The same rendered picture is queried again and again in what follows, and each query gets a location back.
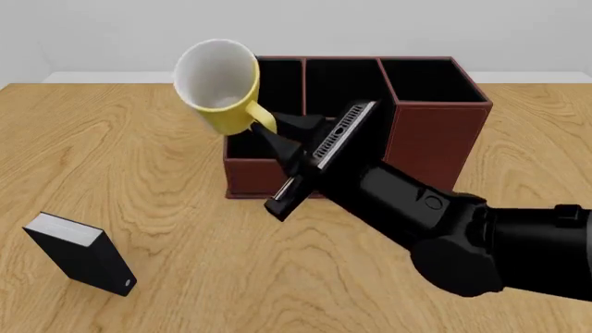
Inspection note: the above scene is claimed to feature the red-brown desk caddy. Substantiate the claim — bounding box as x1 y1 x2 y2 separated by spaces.
223 55 494 200

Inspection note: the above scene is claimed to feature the yellow and white mug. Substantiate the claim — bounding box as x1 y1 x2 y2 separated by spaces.
173 38 279 137

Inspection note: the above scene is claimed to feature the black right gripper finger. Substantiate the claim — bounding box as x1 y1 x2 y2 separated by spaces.
271 111 331 141
251 124 307 178

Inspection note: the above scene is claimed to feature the black book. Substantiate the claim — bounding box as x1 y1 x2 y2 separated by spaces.
21 211 139 298

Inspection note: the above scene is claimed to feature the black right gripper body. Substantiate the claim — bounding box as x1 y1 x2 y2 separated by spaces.
264 99 389 224

